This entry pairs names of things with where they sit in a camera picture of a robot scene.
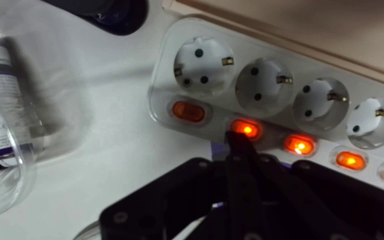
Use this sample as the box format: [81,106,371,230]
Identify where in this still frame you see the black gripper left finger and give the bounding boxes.
[98,131,246,240]

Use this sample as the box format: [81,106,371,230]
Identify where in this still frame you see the black stapler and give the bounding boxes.
[41,0,150,38]

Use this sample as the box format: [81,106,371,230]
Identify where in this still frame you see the clear plastic container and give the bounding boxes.
[0,7,91,225]

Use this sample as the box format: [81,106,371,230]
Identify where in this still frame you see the white power strip orange switches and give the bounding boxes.
[146,15,384,201]

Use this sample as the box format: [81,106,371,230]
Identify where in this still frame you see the small white labelled tube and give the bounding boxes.
[0,41,38,178]

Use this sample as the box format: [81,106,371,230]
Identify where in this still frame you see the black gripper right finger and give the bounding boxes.
[241,131,384,240]

